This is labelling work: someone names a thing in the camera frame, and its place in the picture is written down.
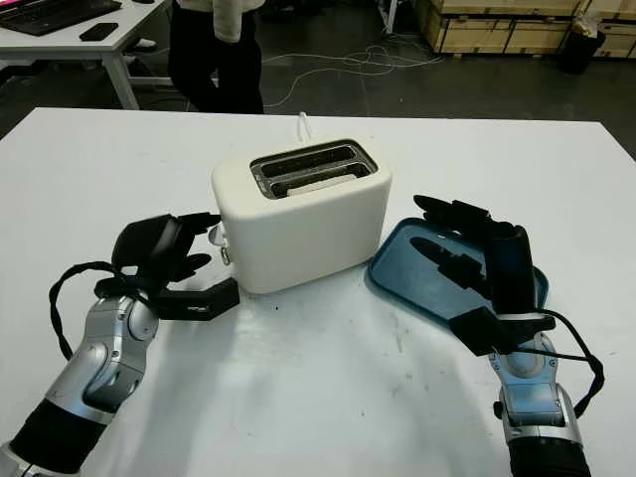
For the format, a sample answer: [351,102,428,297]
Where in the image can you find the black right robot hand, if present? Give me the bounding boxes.
[409,194,536,318]

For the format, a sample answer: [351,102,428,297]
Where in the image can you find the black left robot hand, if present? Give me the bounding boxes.
[109,212,223,298]

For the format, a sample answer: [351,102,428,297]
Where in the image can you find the white bread slice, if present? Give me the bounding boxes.
[286,171,360,197]

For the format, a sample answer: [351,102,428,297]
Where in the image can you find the blue plastic tray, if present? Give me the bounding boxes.
[365,216,551,327]

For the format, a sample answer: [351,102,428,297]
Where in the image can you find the cream two-slot toaster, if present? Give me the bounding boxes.
[211,137,394,294]

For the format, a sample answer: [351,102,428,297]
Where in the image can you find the person in white top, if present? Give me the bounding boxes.
[167,0,267,115]

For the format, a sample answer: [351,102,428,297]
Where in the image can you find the black smartphone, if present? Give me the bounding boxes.
[79,22,121,43]

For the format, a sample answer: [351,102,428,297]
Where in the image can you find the white office desk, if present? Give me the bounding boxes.
[0,0,221,111]

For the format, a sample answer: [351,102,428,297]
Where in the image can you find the black trash bin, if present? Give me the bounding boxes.
[563,22,608,77]

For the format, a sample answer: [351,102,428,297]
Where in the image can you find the wooden shipping crate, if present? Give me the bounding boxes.
[593,0,636,59]
[414,0,580,57]

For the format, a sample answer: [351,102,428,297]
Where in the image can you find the black laptop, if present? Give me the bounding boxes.
[0,0,123,38]

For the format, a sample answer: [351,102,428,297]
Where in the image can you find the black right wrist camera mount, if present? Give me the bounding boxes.
[446,306,557,359]

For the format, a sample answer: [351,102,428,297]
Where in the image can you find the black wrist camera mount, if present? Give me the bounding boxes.
[446,306,557,359]
[93,275,241,322]

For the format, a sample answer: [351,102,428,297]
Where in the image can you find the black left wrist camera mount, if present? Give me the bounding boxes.
[93,275,241,322]

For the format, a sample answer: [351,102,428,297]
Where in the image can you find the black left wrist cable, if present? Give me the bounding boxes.
[48,260,136,362]

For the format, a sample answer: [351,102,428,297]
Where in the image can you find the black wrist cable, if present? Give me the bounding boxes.
[511,310,606,419]
[48,260,136,362]

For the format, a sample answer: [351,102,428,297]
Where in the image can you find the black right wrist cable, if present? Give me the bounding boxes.
[511,310,606,419]

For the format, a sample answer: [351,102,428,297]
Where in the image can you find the white toaster power cord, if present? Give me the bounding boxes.
[294,111,315,143]

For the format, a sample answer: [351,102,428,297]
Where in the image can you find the white floor cable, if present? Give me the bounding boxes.
[260,43,447,108]

